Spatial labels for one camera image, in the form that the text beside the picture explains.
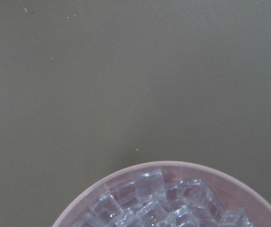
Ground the pile of clear ice cubes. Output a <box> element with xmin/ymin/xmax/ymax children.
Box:
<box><xmin>73</xmin><ymin>169</ymin><xmax>254</xmax><ymax>227</ymax></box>

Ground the pink bowl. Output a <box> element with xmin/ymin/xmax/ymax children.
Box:
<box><xmin>53</xmin><ymin>161</ymin><xmax>271</xmax><ymax>227</ymax></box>

